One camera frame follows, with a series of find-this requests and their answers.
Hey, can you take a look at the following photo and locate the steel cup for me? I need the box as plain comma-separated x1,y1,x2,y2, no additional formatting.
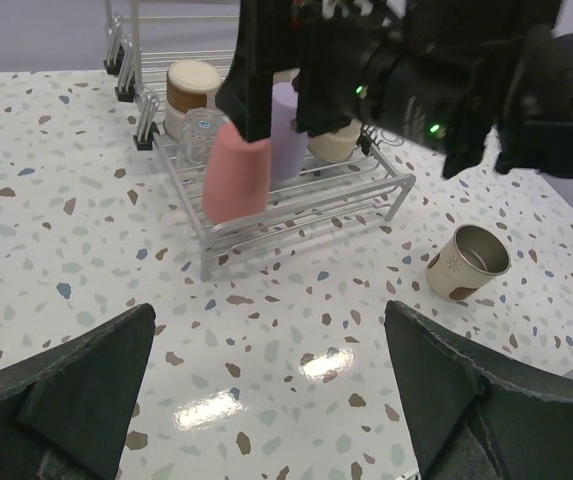
164,59,222,140
308,120,362,163
425,224,511,302

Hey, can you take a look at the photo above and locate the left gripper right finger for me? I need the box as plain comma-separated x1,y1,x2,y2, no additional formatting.
385,301,573,479

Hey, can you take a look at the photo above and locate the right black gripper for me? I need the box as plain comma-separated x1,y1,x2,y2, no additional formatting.
215,0,466,145

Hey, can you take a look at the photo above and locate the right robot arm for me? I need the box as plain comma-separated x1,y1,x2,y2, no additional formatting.
216,1,573,179

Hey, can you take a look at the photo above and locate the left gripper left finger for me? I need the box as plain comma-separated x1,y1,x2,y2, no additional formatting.
0,304,156,479

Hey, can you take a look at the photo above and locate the red plastic cup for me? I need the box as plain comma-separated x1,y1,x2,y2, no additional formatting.
202,122,271,225

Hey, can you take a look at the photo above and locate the purple plastic cup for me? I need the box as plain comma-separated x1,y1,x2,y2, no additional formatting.
270,82,308,182

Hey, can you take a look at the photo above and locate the silver wire dish rack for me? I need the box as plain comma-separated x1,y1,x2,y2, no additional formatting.
103,0,417,281

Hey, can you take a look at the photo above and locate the small clear glass cup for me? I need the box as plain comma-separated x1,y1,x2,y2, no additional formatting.
177,107,225,165

